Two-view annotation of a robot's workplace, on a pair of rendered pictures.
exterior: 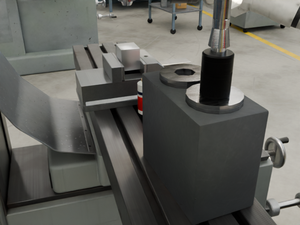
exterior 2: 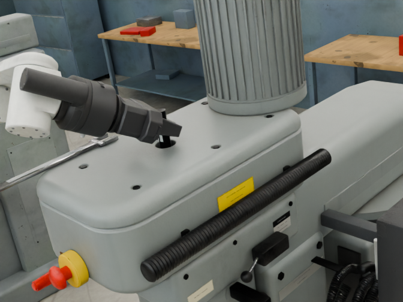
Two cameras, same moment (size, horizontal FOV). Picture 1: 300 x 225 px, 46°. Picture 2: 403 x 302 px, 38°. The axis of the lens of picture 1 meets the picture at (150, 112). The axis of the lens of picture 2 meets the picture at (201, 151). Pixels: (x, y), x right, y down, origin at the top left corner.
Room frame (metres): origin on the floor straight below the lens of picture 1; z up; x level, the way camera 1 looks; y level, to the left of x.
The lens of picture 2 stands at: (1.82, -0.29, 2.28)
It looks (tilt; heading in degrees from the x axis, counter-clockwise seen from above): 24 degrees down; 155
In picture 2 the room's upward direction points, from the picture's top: 9 degrees counter-clockwise
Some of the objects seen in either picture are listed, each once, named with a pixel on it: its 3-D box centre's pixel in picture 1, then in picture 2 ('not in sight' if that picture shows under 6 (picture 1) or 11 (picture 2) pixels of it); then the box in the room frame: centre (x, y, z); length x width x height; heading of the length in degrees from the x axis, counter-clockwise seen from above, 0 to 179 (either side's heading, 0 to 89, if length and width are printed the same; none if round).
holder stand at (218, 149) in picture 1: (195, 133); not in sight; (0.55, -0.08, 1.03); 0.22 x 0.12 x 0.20; 23
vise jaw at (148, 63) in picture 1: (147, 62); not in sight; (0.95, 0.01, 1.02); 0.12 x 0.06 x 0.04; 18
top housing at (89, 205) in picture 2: not in sight; (179, 180); (0.92, 0.07, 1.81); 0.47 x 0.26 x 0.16; 106
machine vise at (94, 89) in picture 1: (138, 75); not in sight; (0.95, 0.03, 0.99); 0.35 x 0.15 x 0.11; 108
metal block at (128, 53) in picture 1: (127, 56); not in sight; (0.94, 0.06, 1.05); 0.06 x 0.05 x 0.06; 18
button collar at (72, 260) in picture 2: not in sight; (73, 268); (0.99, -0.16, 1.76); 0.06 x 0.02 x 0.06; 16
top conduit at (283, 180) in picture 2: not in sight; (246, 205); (1.06, 0.13, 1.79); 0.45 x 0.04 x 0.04; 106
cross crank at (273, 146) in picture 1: (266, 153); not in sight; (1.07, -0.42, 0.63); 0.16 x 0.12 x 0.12; 106
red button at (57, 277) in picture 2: not in sight; (61, 275); (1.00, -0.19, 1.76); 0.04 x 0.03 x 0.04; 16
